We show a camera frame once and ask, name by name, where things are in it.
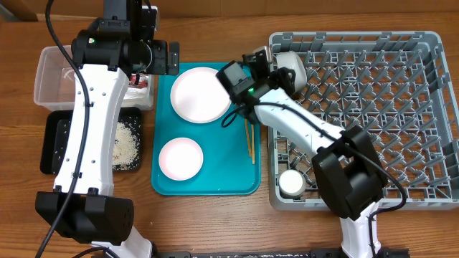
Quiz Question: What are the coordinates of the small pink plate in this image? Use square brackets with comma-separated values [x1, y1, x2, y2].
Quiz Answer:
[158, 138, 204, 181]

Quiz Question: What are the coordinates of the clear plastic waste bin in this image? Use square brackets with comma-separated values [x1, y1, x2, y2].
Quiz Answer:
[34, 47, 154, 111]

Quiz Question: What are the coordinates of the red snack wrapper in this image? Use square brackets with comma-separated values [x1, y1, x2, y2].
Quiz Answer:
[129, 74, 149, 88]

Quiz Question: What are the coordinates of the white cup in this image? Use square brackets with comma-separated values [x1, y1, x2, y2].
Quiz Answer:
[278, 170, 307, 199]

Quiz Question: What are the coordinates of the wooden chopstick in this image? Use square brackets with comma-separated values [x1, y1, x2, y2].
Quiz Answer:
[250, 125, 255, 165]
[244, 119, 252, 157]

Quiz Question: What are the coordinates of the grey dishwasher rack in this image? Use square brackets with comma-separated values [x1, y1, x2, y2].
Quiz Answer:
[269, 31, 458, 210]

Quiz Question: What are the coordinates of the large white plate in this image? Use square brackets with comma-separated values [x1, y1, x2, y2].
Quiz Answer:
[170, 67, 231, 124]

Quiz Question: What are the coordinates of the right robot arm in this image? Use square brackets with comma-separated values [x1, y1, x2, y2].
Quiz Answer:
[216, 47, 388, 257]

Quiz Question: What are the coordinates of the grey bowl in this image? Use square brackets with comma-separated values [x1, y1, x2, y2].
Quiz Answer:
[276, 52, 308, 95]

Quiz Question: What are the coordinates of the teal serving tray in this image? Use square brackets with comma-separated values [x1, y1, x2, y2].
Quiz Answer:
[151, 62, 261, 196]

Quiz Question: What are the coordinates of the black plastic tray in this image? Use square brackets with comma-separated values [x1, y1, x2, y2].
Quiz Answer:
[40, 107, 143, 174]

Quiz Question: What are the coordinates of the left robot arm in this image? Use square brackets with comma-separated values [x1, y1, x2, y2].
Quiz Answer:
[35, 0, 179, 257]

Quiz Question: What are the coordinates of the spilled rice pile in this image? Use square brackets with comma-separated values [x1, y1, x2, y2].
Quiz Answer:
[112, 122, 140, 171]

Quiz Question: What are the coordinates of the white napkin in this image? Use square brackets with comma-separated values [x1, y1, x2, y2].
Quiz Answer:
[122, 86, 153, 110]

